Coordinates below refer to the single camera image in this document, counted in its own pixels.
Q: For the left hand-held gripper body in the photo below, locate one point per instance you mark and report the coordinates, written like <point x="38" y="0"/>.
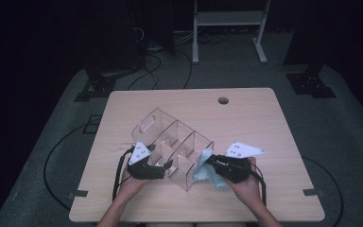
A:
<point x="145" y="171"/>

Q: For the white metal stand frame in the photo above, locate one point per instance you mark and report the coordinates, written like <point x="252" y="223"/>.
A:
<point x="227" y="18"/>

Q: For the light blue cleaning cloth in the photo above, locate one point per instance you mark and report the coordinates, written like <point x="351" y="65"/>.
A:
<point x="206" y="175"/>

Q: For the black flat stand base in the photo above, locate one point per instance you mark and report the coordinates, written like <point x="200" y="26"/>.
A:
<point x="310" y="85"/>

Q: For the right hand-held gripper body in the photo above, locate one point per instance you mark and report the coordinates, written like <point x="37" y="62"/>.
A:
<point x="234" y="170"/>

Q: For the dark equipment rack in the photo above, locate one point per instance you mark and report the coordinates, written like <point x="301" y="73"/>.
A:
<point x="116" y="47"/>

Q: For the person's right hand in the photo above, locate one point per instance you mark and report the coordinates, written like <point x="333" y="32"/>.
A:
<point x="247" y="189"/>

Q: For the person's left hand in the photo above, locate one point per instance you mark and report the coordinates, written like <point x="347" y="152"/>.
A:
<point x="132" y="187"/>

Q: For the clear acrylic divided organizer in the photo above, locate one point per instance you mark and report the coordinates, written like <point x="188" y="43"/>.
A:
<point x="173" y="145"/>

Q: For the black stand base with feet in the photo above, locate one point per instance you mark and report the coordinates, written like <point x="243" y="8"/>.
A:
<point x="99" y="85"/>

